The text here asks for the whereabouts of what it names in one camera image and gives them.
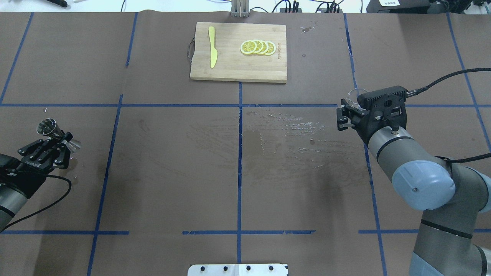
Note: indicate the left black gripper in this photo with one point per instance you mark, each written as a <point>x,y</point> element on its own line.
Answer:
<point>23,178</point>

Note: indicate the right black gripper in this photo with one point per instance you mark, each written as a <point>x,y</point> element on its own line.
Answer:
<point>364,129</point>

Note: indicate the clear glass cup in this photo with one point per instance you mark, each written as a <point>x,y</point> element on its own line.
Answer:
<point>352,97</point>

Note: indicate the steel measuring jigger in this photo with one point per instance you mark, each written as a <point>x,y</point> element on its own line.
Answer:
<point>49,127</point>

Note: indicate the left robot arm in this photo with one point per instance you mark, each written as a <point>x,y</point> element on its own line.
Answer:
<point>15,194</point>

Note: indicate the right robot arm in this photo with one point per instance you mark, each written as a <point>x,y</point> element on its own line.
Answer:
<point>450,195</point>

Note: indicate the lemon slice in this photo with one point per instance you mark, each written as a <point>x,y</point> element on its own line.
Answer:
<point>271,48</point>
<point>248,47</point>
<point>259,46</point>
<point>265,47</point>

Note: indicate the lemon slice front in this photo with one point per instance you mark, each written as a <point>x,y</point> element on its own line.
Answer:
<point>248,47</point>

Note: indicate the wooden cutting board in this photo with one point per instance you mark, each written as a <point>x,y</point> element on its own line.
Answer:
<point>231,64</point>

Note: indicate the brown paper table cover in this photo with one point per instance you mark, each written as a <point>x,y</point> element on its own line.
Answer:
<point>174,172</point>

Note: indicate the yellow plastic knife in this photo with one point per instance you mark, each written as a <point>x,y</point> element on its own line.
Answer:
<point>213,51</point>

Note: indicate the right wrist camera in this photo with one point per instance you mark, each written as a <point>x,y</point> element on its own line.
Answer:
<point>391,98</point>

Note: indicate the aluminium frame post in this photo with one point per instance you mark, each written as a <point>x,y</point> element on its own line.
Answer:
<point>239,8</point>

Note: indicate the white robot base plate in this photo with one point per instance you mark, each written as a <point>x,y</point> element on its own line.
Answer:
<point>251,269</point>

